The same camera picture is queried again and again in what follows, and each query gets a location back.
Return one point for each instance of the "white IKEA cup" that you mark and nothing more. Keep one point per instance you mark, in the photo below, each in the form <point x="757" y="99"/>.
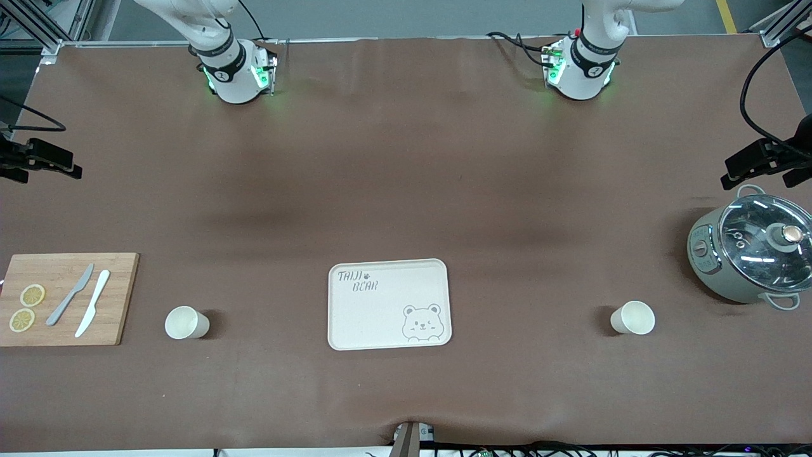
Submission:
<point x="633" y="317"/>
<point x="185" y="322"/>

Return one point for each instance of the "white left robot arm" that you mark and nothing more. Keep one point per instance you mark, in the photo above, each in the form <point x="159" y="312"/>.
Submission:
<point x="580" y="79"/>

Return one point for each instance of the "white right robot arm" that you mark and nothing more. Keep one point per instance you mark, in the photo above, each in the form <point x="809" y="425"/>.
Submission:
<point x="235" y="82"/>

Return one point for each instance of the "beige bear print tray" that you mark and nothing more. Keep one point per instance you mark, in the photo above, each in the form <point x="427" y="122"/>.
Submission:
<point x="380" y="317"/>

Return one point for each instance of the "glass pot lid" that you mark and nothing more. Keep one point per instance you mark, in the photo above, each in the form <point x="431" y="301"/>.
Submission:
<point x="748" y="251"/>

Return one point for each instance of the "grey-green electric cooking pot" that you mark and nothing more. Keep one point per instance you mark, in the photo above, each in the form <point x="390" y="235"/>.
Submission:
<point x="713" y="276"/>

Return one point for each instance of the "yellow lemon slice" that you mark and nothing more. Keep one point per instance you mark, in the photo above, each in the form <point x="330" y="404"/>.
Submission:
<point x="22" y="320"/>
<point x="32" y="295"/>

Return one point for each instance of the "grey plastic knife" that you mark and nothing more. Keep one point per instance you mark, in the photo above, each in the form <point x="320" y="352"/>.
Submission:
<point x="71" y="295"/>

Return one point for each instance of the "white plastic knife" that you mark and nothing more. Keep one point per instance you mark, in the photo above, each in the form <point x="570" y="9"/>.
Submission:
<point x="94" y="303"/>

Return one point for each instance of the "wooden cutting board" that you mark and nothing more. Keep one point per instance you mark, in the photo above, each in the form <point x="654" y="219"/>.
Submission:
<point x="120" y="298"/>

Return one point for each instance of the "brown table cover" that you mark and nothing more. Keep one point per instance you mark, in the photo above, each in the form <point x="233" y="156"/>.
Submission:
<point x="406" y="158"/>

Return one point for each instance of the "aluminium frame profile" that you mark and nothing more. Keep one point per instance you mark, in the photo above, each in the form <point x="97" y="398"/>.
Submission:
<point x="44" y="28"/>
<point x="771" y="36"/>

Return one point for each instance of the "metal table edge bracket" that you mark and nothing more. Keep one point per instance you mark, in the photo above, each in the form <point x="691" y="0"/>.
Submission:
<point x="407" y="439"/>

